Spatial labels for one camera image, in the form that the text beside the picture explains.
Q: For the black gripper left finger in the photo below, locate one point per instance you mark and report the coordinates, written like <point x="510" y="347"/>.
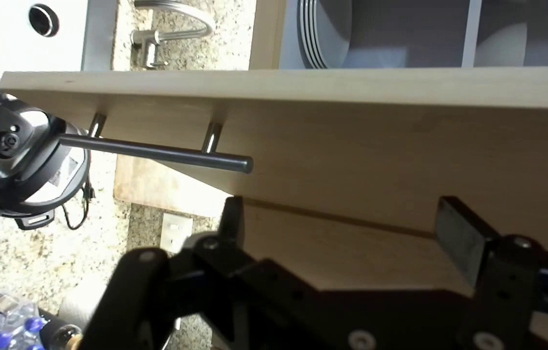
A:
<point x="139" y="293"/>

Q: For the stack of white plates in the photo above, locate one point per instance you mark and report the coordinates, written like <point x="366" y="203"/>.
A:
<point x="325" y="32"/>

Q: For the dark bottle with cork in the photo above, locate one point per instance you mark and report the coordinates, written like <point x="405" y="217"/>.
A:
<point x="61" y="337"/>

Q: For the white wall outlet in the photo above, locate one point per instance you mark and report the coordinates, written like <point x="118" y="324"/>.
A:
<point x="178" y="234"/>

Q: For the black pressure cooker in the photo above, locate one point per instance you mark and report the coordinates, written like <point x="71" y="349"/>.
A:
<point x="22" y="149"/>

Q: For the wooden cabinet door white inside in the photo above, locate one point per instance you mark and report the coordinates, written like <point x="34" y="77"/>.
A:
<point x="364" y="149"/>

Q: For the white paper towel roll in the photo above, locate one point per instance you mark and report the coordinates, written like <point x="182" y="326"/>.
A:
<point x="90" y="304"/>

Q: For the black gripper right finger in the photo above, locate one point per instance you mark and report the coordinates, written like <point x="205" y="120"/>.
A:
<point x="508" y="293"/>

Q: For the light wooden cabinet panel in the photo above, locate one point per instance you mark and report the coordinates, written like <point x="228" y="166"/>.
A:
<point x="339" y="254"/>

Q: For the water bottle pack blue caps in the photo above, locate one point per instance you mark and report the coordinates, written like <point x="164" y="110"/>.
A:
<point x="3" y="324"/>

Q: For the steel kitchen faucet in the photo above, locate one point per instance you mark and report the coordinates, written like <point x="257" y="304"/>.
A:
<point x="151" y="50"/>

